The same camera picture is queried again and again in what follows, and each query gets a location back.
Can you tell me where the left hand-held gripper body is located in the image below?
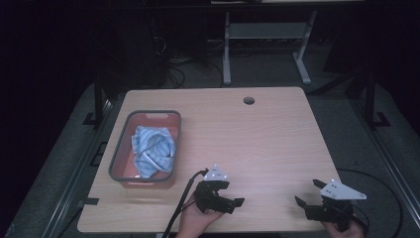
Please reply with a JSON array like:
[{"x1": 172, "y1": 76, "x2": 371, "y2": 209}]
[{"x1": 193, "y1": 164, "x2": 236, "y2": 214}]

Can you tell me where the left hand-held gripper black cable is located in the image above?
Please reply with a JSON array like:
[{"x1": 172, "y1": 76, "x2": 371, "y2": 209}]
[{"x1": 160, "y1": 168, "x2": 210, "y2": 238}]

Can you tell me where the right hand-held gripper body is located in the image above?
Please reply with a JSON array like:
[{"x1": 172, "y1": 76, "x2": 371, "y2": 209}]
[{"x1": 305, "y1": 178, "x2": 368, "y2": 232}]

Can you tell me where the person's left hand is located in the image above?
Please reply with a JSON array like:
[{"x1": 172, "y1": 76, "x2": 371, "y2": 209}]
[{"x1": 174, "y1": 194, "x2": 226, "y2": 238}]

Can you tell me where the person's right hand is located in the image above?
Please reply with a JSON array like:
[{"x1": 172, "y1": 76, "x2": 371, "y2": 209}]
[{"x1": 321, "y1": 218, "x2": 367, "y2": 238}]

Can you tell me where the pink basket with grey rim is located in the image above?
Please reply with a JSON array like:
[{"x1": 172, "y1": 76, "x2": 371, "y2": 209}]
[{"x1": 108, "y1": 109, "x2": 182, "y2": 190}]

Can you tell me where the aluminium frame rail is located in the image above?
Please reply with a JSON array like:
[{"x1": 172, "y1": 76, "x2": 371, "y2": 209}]
[
  {"x1": 41, "y1": 98, "x2": 115, "y2": 238},
  {"x1": 351, "y1": 98, "x2": 420, "y2": 231}
]

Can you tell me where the right hand-held gripper black cable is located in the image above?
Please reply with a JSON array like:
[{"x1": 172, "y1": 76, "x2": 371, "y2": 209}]
[{"x1": 336, "y1": 168, "x2": 405, "y2": 238}]

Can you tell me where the bundle of floor cables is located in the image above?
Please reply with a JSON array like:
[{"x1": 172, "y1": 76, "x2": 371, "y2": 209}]
[{"x1": 152, "y1": 34, "x2": 226, "y2": 90}]

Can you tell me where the hand-held gripper black cable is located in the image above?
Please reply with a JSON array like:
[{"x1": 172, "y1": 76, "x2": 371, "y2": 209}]
[
  {"x1": 160, "y1": 168, "x2": 210, "y2": 238},
  {"x1": 336, "y1": 168, "x2": 405, "y2": 238}
]

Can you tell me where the blue striped cloth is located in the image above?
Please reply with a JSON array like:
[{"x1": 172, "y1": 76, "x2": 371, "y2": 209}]
[{"x1": 131, "y1": 125, "x2": 176, "y2": 179}]

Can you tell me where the grey metal desk frame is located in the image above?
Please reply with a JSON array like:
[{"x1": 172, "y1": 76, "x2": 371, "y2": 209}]
[{"x1": 222, "y1": 9, "x2": 319, "y2": 86}]

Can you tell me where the black metal stand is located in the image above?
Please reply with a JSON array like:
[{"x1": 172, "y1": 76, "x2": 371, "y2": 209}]
[
  {"x1": 362, "y1": 69, "x2": 391, "y2": 129},
  {"x1": 82, "y1": 71, "x2": 107, "y2": 129}
]

